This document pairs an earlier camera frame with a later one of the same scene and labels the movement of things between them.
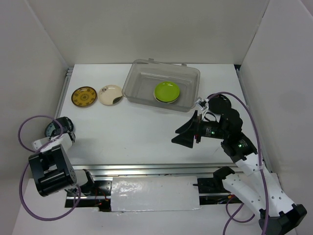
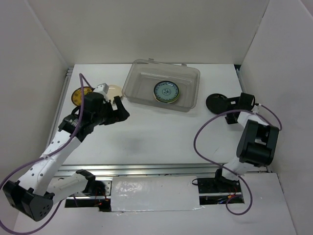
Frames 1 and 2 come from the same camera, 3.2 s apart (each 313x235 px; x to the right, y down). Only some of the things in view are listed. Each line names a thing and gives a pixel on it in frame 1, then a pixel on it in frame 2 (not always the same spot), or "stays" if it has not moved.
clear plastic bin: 170,86 stays
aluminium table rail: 154,170 stays
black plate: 219,104 stays
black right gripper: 187,138 -> 232,100
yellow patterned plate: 83,96 stays
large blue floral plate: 49,128 -> 166,90
